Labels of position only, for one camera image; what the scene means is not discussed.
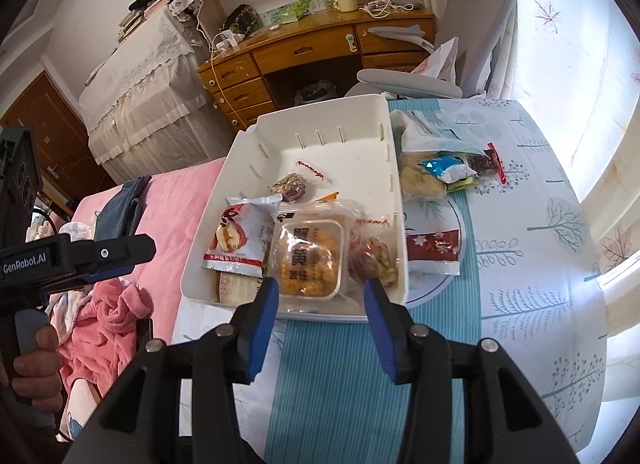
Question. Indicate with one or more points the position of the cream mug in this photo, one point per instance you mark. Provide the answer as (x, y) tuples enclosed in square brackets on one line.
[(346, 3)]

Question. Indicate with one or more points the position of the trash bin with plastic liner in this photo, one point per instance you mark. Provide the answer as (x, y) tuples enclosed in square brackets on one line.
[(316, 93)]

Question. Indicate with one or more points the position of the white lace cloth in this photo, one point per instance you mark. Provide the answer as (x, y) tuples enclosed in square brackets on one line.
[(145, 94)]

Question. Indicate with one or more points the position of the white red bun packet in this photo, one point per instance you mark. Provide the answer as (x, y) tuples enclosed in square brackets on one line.
[(240, 239)]

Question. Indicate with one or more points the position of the brown wooden door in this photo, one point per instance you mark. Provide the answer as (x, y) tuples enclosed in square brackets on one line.
[(45, 134)]

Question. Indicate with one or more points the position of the blue foil snack packet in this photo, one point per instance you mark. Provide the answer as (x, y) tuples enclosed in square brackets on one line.
[(442, 167)]

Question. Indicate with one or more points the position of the green printed card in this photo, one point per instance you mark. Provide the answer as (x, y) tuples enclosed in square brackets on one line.
[(295, 10)]

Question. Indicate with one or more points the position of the white floral cloth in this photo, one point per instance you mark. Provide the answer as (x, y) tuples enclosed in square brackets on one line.
[(75, 231)]

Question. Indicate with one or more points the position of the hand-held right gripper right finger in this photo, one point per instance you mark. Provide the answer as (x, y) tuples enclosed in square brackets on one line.
[(382, 329)]

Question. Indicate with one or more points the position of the black phone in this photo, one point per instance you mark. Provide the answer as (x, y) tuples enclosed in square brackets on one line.
[(145, 331)]

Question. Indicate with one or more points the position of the grey device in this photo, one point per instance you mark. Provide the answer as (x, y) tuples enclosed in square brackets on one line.
[(401, 7)]

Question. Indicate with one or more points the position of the white orange cracker packet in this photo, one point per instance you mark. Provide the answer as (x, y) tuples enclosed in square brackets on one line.
[(235, 289)]

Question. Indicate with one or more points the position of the white leaf print curtain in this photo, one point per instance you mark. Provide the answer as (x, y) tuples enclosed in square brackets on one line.
[(575, 69)]

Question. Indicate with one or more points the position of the red-edged clear snack packet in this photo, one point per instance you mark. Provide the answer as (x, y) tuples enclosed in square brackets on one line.
[(500, 167)]

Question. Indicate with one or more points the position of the person's left hand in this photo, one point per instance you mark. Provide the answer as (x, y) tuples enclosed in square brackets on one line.
[(40, 379)]

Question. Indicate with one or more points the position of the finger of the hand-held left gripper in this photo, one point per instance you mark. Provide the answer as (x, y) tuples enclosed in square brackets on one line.
[(115, 251), (102, 276)]

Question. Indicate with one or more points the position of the dark blue jeans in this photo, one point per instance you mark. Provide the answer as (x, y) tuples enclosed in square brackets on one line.
[(120, 214)]

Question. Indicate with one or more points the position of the clear egg yolk pastry pack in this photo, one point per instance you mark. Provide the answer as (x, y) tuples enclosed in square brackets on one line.
[(305, 254)]

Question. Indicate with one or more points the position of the pink fleece garment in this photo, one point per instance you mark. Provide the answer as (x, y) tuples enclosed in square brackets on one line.
[(105, 334)]

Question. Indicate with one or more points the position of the black floral pouch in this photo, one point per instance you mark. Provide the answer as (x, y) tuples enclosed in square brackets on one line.
[(241, 19)]

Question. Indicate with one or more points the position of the pale printed cloth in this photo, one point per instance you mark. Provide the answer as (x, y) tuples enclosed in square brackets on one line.
[(80, 414)]

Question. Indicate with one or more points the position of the white patterned pouch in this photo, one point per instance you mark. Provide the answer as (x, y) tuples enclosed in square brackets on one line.
[(184, 2)]

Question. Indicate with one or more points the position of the small white hanging ornament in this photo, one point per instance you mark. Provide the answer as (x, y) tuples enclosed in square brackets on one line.
[(351, 43)]

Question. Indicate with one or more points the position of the tree print tablecloth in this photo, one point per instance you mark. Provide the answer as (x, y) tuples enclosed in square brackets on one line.
[(525, 269)]

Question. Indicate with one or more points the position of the large white blue packet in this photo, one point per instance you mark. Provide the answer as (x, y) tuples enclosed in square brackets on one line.
[(425, 132)]

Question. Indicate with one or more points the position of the yellow green snack packet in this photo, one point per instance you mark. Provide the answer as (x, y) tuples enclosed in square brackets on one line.
[(462, 184)]

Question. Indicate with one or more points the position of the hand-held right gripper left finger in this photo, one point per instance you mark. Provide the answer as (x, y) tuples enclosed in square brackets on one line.
[(262, 329)]

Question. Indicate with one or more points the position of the wooden desk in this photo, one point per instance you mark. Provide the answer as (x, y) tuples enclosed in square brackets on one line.
[(310, 47)]

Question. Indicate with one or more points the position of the white plastic bag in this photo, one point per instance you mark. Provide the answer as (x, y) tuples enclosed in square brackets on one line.
[(440, 62)]

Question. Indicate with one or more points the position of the clear puffed rice cake packet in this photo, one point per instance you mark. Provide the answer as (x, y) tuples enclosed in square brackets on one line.
[(420, 179)]

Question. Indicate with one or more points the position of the dark red snack packet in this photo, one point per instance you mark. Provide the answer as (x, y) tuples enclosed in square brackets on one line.
[(432, 244)]

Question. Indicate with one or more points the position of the white power strip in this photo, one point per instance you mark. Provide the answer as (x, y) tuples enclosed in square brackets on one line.
[(228, 42)]

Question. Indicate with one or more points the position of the white plastic storage bin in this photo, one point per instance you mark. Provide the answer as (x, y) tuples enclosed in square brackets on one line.
[(340, 154)]

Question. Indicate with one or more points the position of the black round object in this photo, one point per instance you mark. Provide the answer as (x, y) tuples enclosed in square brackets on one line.
[(142, 0)]

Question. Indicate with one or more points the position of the grey office chair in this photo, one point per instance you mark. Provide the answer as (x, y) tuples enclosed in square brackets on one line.
[(475, 29)]

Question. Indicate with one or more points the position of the stack of books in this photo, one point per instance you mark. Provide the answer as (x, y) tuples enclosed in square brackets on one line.
[(134, 23)]

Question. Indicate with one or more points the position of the clear nut date candy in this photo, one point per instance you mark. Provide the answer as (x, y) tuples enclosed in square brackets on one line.
[(382, 259), (287, 186)]

